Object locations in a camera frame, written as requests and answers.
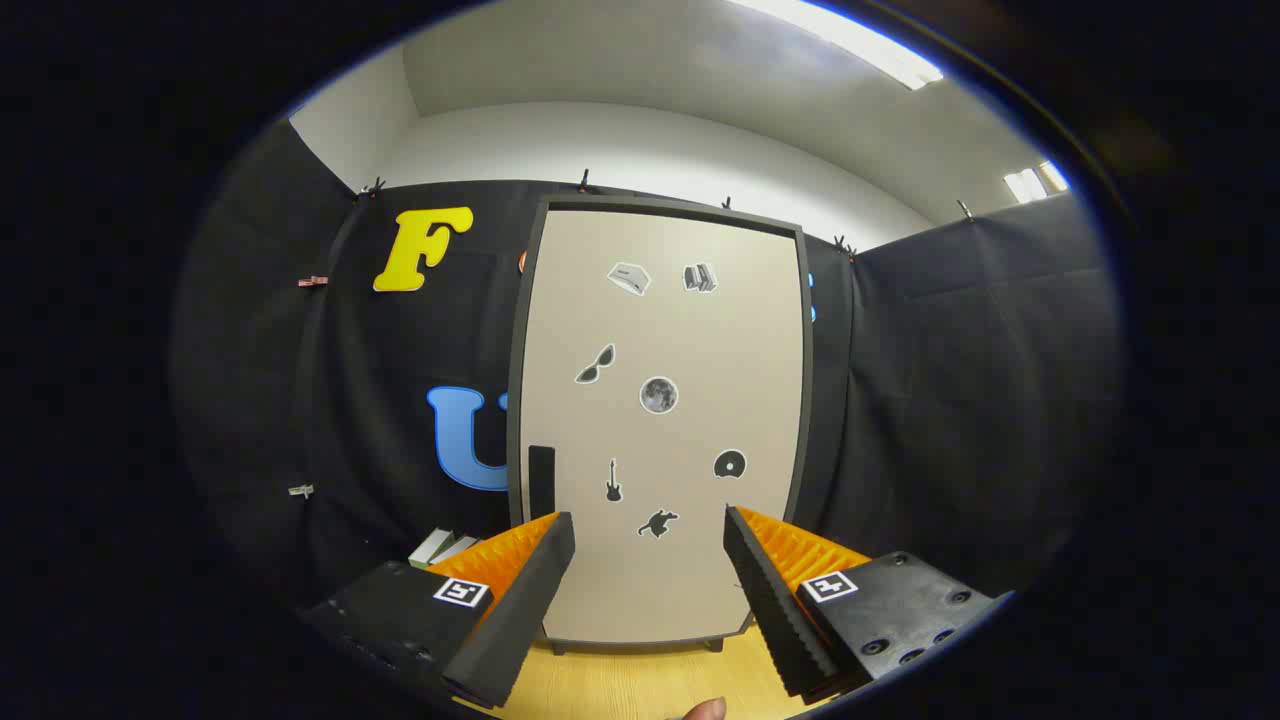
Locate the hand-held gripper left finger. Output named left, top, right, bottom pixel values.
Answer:
left=300, top=512, right=577, bottom=711

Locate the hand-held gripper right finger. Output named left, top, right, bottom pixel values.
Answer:
left=722, top=505, right=1013, bottom=706

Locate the black door handle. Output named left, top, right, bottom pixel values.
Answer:
left=528, top=445, right=557, bottom=521

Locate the beige cabinet door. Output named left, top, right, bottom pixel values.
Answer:
left=518, top=208, right=803, bottom=646

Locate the green book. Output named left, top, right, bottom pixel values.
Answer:
left=408, top=528, right=456, bottom=569

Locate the dark grey cabinet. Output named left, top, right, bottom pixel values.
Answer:
left=508, top=195, right=813, bottom=656

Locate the black backdrop cloth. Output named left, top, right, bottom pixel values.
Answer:
left=170, top=120, right=1126, bottom=621

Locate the small ceiling light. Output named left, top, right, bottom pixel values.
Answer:
left=1003, top=160, right=1071, bottom=204

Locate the long ceiling light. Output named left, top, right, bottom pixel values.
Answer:
left=725, top=0, right=946, bottom=91

